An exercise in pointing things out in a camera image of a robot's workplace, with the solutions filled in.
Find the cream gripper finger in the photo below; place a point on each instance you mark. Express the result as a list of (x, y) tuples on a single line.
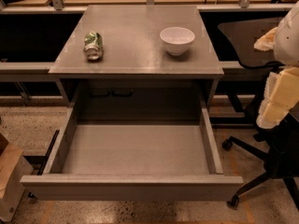
[(281, 94), (266, 42)]

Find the crushed green soda can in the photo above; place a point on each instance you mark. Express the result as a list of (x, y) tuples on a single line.
[(93, 46)]

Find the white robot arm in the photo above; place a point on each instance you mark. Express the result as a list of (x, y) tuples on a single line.
[(286, 44)]

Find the grey drawer cabinet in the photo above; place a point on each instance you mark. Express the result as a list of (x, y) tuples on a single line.
[(137, 80)]

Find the grey open top drawer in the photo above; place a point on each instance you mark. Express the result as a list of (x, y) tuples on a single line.
[(124, 162)]

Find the black office chair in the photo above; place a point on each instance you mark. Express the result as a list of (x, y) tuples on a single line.
[(282, 159)]

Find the white ceramic bowl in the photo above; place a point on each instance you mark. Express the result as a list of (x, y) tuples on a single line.
[(177, 40)]

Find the cardboard box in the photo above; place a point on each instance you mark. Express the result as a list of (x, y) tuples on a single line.
[(13, 166)]

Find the black drawer slide rail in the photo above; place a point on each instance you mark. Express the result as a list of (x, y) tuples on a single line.
[(46, 157)]

